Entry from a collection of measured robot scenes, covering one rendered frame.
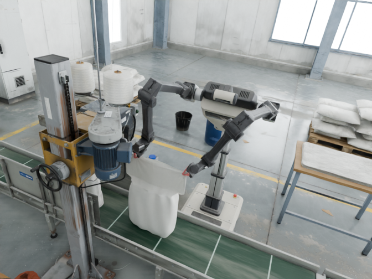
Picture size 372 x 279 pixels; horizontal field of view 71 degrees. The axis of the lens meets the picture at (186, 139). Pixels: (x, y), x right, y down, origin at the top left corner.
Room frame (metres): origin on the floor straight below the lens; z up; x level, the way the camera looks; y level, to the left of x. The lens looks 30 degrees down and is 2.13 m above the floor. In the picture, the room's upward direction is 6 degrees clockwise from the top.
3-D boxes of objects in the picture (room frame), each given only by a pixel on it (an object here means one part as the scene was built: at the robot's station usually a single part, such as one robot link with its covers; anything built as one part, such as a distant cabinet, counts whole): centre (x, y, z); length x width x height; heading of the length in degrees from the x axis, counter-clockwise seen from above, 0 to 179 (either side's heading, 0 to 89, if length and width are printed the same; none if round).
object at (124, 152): (1.27, 0.35, 1.25); 0.10 x 0.08 x 0.12; 5
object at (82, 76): (1.49, 0.65, 1.61); 0.15 x 0.14 x 0.17; 70
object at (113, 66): (5.03, 1.44, 0.56); 0.67 x 0.43 x 0.15; 70
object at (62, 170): (1.18, 0.71, 1.14); 0.11 x 0.06 x 0.11; 70
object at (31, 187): (1.60, 1.09, 0.54); 1.05 x 0.02 x 0.41; 70
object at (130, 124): (1.70, 0.58, 1.21); 0.30 x 0.25 x 0.30; 70
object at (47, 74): (1.28, 0.70, 0.88); 0.12 x 0.11 x 1.74; 160
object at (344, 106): (4.42, -2.58, 0.56); 0.66 x 0.42 x 0.13; 64
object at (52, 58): (1.28, 0.70, 1.76); 0.12 x 0.11 x 0.01; 160
